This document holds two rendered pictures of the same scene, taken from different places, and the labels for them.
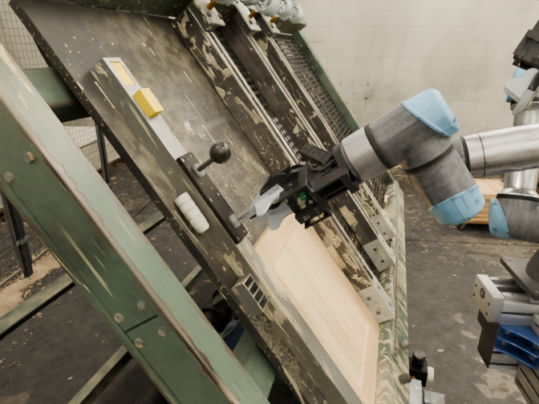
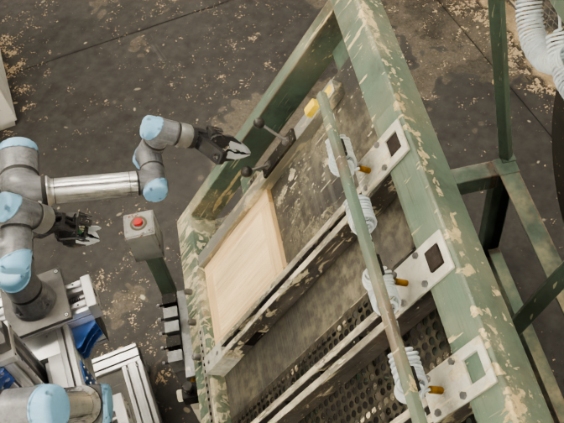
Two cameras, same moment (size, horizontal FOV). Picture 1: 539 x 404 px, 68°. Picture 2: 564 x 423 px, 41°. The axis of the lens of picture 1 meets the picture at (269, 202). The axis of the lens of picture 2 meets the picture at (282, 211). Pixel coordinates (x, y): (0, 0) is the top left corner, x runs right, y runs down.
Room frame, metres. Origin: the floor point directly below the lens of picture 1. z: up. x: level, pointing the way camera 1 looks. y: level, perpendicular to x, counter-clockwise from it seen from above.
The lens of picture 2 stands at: (2.23, -0.43, 3.28)
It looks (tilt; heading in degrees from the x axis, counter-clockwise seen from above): 54 degrees down; 161
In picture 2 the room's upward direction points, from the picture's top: 10 degrees counter-clockwise
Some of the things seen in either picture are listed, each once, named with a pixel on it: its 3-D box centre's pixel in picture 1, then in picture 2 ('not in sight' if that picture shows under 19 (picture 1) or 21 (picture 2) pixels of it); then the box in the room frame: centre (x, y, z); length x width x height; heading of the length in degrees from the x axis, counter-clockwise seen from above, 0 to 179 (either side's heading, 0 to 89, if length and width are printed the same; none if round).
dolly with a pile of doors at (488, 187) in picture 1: (478, 203); not in sight; (3.83, -2.17, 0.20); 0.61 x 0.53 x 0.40; 174
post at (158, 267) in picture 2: not in sight; (169, 294); (0.35, -0.38, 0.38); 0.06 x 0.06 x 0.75; 73
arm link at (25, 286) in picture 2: not in sight; (16, 276); (0.55, -0.82, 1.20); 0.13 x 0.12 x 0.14; 166
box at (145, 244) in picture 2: not in sight; (143, 236); (0.35, -0.38, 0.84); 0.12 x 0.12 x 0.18; 73
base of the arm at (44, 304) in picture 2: not in sight; (29, 295); (0.56, -0.82, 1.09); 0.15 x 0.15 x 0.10
